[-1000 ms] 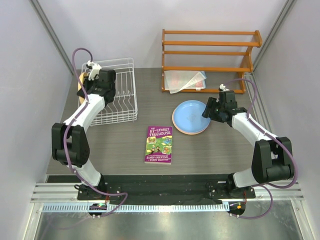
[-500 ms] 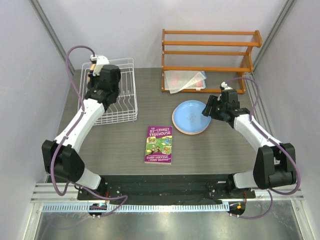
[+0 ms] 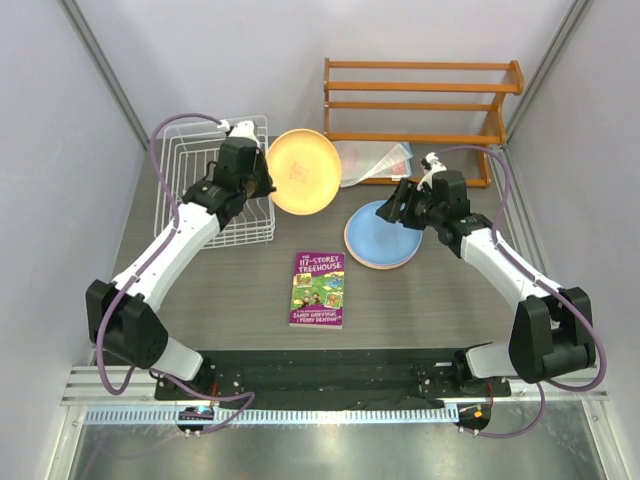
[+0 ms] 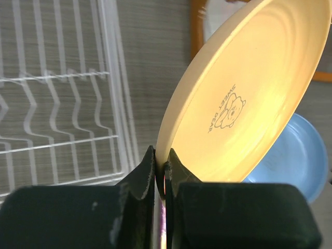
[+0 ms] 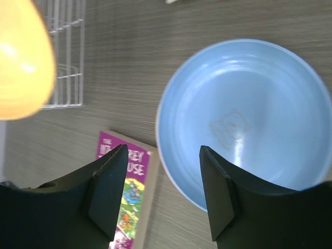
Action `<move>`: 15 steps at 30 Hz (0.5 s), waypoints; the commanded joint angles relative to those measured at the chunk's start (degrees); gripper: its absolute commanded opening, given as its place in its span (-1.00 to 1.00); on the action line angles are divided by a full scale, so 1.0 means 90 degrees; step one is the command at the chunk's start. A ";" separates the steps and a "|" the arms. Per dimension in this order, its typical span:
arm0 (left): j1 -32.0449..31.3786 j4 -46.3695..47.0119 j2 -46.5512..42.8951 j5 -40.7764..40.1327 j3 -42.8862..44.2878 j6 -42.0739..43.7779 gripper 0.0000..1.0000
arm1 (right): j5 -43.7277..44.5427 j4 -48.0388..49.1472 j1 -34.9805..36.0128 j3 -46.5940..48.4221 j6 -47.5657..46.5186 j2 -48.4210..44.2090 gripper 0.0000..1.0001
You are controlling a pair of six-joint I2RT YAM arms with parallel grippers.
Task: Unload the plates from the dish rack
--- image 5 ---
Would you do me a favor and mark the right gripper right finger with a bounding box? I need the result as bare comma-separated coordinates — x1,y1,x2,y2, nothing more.
199,146,331,248

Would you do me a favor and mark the yellow plate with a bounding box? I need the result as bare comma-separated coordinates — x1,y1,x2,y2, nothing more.
1,1,57,121

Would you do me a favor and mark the purple treehouse book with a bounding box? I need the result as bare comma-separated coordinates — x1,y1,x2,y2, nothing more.
96,131,161,248

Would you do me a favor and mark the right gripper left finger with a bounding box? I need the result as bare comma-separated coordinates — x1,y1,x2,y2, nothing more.
1,144,128,248

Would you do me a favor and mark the blue plate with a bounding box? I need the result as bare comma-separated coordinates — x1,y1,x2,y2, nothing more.
156,39,331,211

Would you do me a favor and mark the white wire dish rack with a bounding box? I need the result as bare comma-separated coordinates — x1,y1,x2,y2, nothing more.
34,0,86,109

